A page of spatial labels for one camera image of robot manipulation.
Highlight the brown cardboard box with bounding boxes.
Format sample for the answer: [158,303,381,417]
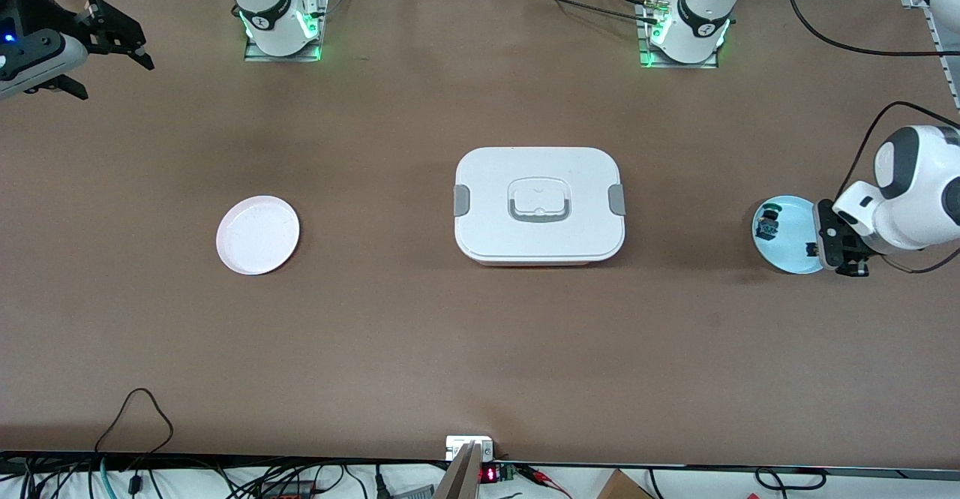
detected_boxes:
[596,469,655,499]

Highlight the white lidded lunch box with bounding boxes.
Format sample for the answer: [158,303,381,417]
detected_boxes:
[454,146,626,267]

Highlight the light blue round plate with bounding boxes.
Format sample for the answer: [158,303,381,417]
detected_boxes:
[751,195,826,275]

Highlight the pink round plate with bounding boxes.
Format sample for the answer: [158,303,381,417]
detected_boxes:
[216,196,301,275]

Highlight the red clip lead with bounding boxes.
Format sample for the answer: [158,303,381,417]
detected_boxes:
[517,465,572,499]

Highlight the green push-button switch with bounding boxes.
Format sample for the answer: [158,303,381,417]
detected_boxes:
[756,203,782,242]

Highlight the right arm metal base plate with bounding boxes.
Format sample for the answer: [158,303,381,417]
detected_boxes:
[244,0,331,63]

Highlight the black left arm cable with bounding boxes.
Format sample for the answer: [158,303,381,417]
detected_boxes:
[784,0,960,275]

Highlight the black coiled cable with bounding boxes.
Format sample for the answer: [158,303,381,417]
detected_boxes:
[754,467,827,491]

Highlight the black cable across table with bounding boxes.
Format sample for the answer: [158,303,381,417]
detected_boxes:
[517,0,661,26]

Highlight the black looped cable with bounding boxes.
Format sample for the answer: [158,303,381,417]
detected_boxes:
[94,388,175,455]

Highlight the grey wooden post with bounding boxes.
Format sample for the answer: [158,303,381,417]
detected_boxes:
[433,441,485,499]

